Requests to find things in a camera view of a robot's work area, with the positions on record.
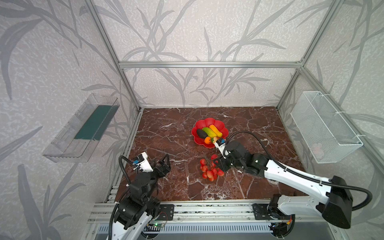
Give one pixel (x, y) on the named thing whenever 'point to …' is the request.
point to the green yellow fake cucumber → (209, 132)
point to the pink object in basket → (318, 150)
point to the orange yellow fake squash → (216, 131)
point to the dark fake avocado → (201, 133)
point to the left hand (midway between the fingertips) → (166, 153)
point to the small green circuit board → (158, 224)
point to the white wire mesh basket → (327, 137)
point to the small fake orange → (207, 140)
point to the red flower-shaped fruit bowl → (206, 123)
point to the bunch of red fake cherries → (209, 169)
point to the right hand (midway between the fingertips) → (215, 155)
